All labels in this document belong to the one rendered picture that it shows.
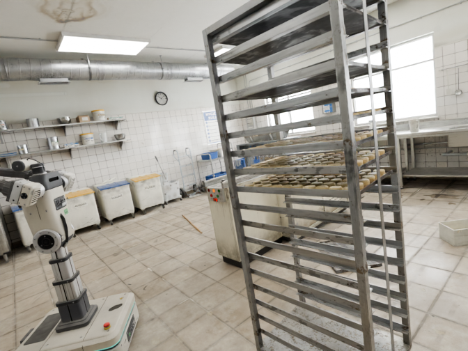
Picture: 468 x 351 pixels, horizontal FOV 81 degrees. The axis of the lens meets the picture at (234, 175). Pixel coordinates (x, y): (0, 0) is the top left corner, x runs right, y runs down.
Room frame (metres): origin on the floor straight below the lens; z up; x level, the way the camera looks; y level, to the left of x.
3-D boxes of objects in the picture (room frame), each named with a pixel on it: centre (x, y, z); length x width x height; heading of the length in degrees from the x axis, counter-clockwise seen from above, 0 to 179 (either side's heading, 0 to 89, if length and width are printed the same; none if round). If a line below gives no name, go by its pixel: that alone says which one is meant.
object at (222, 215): (2.87, -0.07, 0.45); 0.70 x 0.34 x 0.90; 131
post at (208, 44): (1.36, 0.02, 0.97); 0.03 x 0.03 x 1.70; 43
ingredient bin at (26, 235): (4.54, 3.43, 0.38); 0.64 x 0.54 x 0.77; 41
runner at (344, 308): (1.42, -0.50, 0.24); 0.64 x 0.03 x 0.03; 43
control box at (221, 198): (2.63, 0.21, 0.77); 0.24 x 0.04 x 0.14; 41
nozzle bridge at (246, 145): (3.20, -0.45, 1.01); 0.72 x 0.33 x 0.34; 41
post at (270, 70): (1.67, -0.31, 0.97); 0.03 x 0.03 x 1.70; 43
